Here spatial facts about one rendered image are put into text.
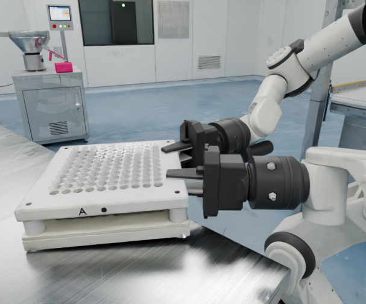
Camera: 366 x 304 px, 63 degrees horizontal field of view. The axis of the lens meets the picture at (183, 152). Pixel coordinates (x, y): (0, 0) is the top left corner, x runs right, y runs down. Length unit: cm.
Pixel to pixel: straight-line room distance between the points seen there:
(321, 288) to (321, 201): 55
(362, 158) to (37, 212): 46
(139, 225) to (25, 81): 283
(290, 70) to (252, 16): 663
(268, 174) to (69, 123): 296
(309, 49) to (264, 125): 29
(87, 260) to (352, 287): 149
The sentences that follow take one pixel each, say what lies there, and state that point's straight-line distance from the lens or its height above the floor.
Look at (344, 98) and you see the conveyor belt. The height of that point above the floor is 84.
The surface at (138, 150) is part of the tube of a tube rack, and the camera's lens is 58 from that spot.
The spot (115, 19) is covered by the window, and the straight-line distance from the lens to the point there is 617.
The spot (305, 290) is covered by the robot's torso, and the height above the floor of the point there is 49.
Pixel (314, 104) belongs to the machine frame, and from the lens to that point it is 173.
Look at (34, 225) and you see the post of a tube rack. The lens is 49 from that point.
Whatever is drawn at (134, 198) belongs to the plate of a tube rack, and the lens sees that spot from 44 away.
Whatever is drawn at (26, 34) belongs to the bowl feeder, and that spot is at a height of 111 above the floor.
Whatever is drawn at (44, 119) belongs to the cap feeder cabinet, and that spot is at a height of 32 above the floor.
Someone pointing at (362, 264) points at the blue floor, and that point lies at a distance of 195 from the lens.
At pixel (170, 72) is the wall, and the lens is 655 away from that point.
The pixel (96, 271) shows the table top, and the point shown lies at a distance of 45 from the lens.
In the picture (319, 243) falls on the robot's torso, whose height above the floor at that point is 65.
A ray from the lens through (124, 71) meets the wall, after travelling 624.
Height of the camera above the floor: 117
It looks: 23 degrees down
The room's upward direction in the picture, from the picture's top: straight up
